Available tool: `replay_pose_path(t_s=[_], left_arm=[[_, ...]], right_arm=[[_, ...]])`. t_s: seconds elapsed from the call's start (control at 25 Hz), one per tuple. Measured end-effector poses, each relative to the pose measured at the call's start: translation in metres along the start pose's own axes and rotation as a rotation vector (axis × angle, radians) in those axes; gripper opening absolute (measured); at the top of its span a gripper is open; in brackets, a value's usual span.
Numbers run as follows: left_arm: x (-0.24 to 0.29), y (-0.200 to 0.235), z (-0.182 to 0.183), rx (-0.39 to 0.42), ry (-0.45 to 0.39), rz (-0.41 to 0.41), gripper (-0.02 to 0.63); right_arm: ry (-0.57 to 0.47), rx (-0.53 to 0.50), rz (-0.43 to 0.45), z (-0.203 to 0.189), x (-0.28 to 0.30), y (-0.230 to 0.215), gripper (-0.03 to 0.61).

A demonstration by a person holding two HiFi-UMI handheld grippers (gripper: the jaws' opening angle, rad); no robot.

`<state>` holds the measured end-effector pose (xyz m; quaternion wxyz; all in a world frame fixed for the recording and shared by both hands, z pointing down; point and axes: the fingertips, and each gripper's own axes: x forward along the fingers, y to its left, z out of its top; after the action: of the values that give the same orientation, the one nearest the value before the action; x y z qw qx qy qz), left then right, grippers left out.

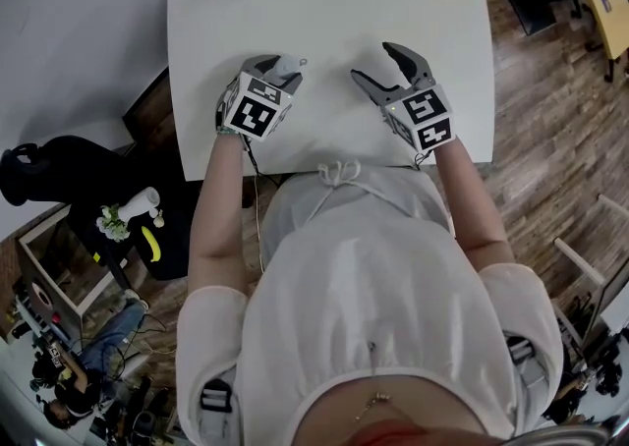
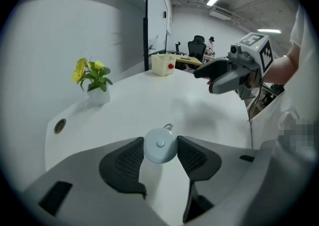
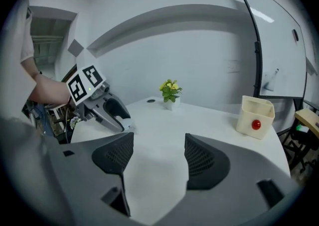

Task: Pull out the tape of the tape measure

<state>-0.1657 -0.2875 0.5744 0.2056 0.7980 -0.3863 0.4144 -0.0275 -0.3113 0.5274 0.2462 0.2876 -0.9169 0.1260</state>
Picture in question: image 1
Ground yellow curved desk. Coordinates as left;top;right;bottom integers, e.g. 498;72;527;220
557;0;629;62

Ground person's white dress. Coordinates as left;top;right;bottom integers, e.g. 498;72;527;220
175;161;564;446

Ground black floor mat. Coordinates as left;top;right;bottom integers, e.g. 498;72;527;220
496;0;557;37

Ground yellow banana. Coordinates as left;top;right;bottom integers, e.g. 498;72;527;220
141;226;162;263

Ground white wooden frame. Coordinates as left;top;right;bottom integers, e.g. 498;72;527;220
553;194;629;288

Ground grey harness strap with buckle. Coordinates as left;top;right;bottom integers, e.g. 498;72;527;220
199;376;233;440
504;332;547;387

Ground white cable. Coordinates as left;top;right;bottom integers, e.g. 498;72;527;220
252;173;267;274

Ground gold necklace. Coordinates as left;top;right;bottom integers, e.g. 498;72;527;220
353;388;392;423

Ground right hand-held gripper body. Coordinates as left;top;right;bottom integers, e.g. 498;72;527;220
377;83;456;153

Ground black office chair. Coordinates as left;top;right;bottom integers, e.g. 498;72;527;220
0;135;198;281

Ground person's right forearm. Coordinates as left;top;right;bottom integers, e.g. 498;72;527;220
431;137;515;271

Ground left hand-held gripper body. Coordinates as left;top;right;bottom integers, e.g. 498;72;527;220
214;70;295;143

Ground person's left forearm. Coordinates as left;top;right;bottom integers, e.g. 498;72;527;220
189;132;250;296

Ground white flower bunch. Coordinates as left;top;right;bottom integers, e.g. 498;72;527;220
95;203;132;243

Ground grey metal head-mount bar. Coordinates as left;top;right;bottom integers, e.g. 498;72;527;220
510;417;626;446

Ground white-framed side table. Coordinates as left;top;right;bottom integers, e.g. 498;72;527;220
18;202;130;323

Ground white vase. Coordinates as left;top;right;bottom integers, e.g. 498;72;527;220
117;187;161;222

